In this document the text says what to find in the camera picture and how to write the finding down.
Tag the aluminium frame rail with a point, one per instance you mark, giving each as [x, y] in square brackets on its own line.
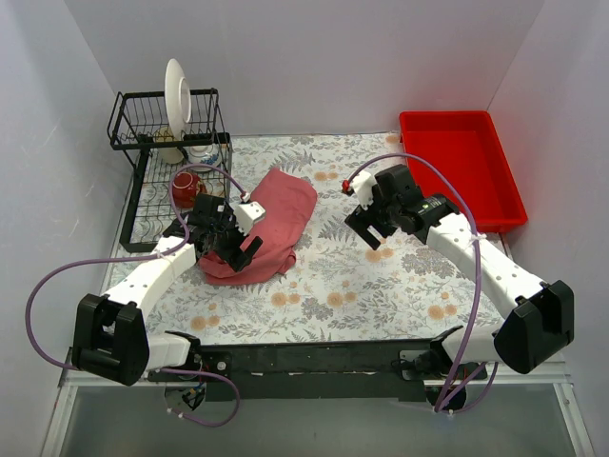
[536, 415]

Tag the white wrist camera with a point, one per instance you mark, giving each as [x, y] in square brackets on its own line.
[362, 186]
[247, 215]

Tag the floral table mat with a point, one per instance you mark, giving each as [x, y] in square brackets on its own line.
[339, 289]

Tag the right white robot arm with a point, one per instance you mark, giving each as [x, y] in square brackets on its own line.
[538, 317]

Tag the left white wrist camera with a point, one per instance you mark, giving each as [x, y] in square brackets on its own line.
[247, 215]

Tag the black wire dish rack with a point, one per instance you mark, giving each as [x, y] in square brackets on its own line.
[139, 127]

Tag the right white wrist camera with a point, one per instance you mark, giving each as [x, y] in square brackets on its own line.
[362, 186]

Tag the red ceramic bowl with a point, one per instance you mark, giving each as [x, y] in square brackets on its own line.
[185, 188]

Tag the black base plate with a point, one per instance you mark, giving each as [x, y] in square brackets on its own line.
[391, 369]

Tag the pink red t shirt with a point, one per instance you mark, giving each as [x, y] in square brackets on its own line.
[289, 203]

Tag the blue white floral teapot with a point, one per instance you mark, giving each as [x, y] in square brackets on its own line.
[204, 156]

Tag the white ceramic plate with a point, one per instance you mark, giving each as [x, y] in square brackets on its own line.
[177, 99]

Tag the red plastic bin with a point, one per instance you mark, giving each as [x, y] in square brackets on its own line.
[466, 149]

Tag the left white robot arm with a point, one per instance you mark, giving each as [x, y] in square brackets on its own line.
[110, 337]

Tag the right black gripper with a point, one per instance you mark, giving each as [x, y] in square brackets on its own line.
[374, 215]

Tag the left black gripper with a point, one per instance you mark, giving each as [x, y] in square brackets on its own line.
[233, 245]

